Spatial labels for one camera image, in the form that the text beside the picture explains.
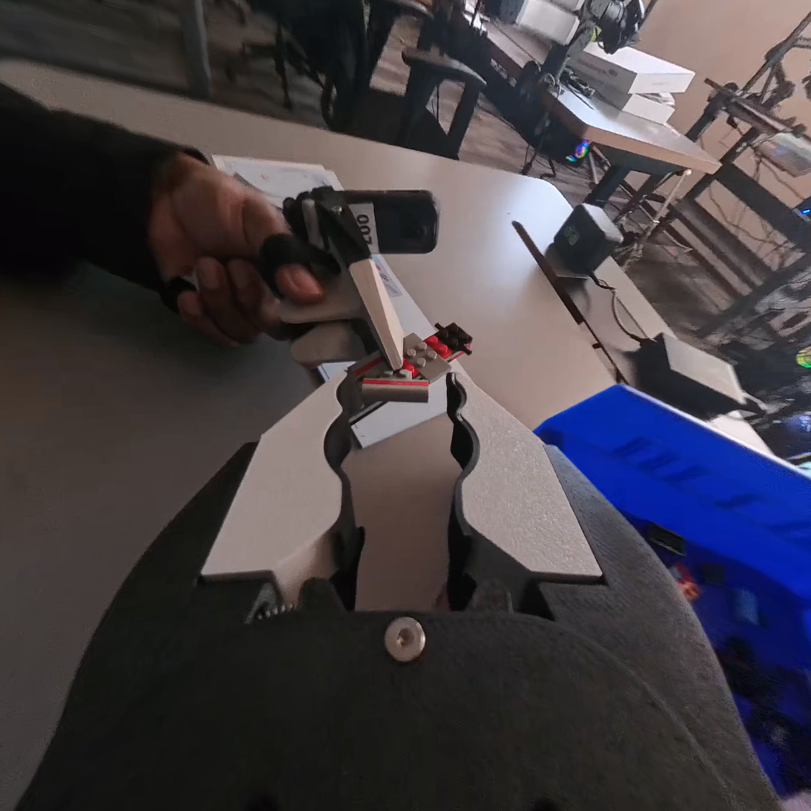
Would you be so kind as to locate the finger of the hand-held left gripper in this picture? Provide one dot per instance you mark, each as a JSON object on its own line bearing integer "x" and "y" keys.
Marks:
{"x": 380, "y": 310}

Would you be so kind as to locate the person's left hand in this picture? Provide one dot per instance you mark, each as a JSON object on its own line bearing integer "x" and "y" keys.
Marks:
{"x": 215, "y": 228}

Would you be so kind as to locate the black office chair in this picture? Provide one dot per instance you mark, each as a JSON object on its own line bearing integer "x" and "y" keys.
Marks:
{"x": 443, "y": 69}

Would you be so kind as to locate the computer tower with coloured fans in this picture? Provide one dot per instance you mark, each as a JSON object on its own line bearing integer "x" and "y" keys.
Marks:
{"x": 580, "y": 151}

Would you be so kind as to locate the white black robot rig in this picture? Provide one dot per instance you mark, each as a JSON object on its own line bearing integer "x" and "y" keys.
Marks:
{"x": 611, "y": 19}

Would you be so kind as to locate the brown desk with black legs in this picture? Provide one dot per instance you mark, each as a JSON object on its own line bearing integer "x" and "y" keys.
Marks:
{"x": 633, "y": 136}

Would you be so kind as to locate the long grey studded plate assembly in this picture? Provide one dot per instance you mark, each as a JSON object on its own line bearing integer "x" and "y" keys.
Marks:
{"x": 421, "y": 348}

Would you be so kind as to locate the grey desk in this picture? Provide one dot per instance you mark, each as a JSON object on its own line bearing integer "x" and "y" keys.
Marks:
{"x": 95, "y": 412}

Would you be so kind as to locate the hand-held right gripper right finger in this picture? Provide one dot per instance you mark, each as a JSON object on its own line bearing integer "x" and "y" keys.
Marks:
{"x": 526, "y": 507}

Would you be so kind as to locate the pale blue instruction booklet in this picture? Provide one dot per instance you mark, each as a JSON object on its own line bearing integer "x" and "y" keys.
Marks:
{"x": 399, "y": 424}

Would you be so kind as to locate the black grey power adapter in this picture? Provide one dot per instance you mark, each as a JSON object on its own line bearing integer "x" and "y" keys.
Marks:
{"x": 690, "y": 374}

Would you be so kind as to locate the blue storage bin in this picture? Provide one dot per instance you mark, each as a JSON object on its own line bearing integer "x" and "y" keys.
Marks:
{"x": 697, "y": 469}

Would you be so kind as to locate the person's left forearm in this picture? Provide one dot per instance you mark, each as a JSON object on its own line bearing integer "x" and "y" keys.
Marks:
{"x": 76, "y": 190}

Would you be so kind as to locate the black box device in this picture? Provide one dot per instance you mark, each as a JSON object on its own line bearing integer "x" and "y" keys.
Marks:
{"x": 586, "y": 237}

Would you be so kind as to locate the white flat boxes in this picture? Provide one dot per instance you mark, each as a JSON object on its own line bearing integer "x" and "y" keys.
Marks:
{"x": 633, "y": 76}

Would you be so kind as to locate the pile of mixed toy bricks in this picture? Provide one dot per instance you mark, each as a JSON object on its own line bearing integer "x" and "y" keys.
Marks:
{"x": 747, "y": 633}

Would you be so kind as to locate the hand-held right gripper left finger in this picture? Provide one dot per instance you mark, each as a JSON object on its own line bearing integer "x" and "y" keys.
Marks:
{"x": 279, "y": 500}

